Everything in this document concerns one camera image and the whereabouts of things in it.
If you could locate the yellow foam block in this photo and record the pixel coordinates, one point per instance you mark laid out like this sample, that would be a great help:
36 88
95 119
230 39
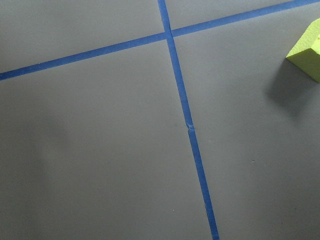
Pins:
305 54

